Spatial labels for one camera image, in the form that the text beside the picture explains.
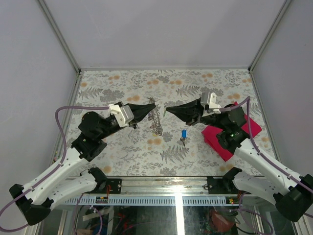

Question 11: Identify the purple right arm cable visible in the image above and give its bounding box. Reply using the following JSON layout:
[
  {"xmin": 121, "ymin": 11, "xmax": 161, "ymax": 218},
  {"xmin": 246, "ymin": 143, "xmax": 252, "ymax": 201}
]
[{"xmin": 219, "ymin": 95, "xmax": 313, "ymax": 233}]

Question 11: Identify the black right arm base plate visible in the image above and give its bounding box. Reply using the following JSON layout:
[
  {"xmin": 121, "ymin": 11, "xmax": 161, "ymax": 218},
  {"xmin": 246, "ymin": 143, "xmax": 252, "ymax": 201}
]
[{"xmin": 207, "ymin": 176, "xmax": 229, "ymax": 194}]

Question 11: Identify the large keyring with many rings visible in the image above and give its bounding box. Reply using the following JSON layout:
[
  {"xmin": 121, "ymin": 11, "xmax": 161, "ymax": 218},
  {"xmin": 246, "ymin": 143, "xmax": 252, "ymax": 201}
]
[{"xmin": 148, "ymin": 97, "xmax": 163, "ymax": 136}]

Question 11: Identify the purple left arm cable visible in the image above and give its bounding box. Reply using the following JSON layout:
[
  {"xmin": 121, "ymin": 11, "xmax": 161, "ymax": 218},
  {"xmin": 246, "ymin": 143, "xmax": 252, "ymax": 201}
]
[{"xmin": 0, "ymin": 105, "xmax": 111, "ymax": 232}]

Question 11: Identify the white slotted cable duct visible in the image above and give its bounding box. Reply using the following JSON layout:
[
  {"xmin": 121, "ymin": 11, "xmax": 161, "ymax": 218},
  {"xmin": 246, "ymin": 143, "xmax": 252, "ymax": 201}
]
[{"xmin": 64, "ymin": 195, "xmax": 227, "ymax": 206}]

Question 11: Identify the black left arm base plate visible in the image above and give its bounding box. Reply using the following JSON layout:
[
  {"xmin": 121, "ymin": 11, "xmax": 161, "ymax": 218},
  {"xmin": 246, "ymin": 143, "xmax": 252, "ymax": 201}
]
[{"xmin": 105, "ymin": 178, "xmax": 122, "ymax": 195}]

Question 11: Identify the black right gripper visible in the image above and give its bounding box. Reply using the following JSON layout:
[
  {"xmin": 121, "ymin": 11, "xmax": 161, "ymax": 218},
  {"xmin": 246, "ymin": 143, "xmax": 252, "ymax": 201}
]
[{"xmin": 167, "ymin": 97, "xmax": 227, "ymax": 130}]

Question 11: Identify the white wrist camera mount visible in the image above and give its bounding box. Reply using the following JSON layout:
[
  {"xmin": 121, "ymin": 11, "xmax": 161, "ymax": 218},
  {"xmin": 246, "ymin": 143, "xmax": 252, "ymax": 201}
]
[
  {"xmin": 108, "ymin": 104, "xmax": 134, "ymax": 127},
  {"xmin": 200, "ymin": 91, "xmax": 231, "ymax": 115}
]

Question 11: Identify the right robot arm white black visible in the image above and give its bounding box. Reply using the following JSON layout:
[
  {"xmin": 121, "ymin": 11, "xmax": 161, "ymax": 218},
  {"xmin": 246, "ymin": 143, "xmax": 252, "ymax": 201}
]
[{"xmin": 166, "ymin": 99, "xmax": 313, "ymax": 222}]

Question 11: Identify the red folded cloth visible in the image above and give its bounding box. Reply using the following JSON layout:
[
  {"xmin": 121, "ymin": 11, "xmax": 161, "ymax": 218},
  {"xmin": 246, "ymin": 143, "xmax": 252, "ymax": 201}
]
[{"xmin": 201, "ymin": 106, "xmax": 262, "ymax": 162}]

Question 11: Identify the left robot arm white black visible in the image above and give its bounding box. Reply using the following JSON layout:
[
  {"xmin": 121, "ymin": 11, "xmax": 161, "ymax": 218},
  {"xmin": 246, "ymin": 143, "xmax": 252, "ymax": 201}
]
[{"xmin": 9, "ymin": 102, "xmax": 156, "ymax": 226}]

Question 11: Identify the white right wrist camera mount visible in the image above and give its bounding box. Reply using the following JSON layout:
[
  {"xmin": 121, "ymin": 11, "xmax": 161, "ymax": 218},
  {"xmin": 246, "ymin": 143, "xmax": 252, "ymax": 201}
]
[{"xmin": 200, "ymin": 91, "xmax": 231, "ymax": 115}]

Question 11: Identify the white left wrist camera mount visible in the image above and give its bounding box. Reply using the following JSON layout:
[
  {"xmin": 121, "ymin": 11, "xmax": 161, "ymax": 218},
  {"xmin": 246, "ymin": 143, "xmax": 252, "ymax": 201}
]
[{"xmin": 108, "ymin": 104, "xmax": 134, "ymax": 127}]

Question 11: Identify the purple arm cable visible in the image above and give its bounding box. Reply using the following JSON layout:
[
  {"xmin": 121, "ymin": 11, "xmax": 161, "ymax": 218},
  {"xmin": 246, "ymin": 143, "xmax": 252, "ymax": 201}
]
[
  {"xmin": 0, "ymin": 105, "xmax": 111, "ymax": 232},
  {"xmin": 219, "ymin": 95, "xmax": 313, "ymax": 233}
]

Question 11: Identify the blue key tag with key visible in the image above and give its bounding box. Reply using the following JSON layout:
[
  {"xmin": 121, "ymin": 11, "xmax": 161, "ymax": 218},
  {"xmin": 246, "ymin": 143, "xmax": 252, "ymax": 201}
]
[{"xmin": 180, "ymin": 130, "xmax": 186, "ymax": 147}]

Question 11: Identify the aluminium front rail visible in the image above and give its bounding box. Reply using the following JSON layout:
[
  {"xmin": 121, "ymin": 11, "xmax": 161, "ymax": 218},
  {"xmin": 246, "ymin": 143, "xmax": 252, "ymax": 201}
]
[{"xmin": 58, "ymin": 175, "xmax": 245, "ymax": 196}]

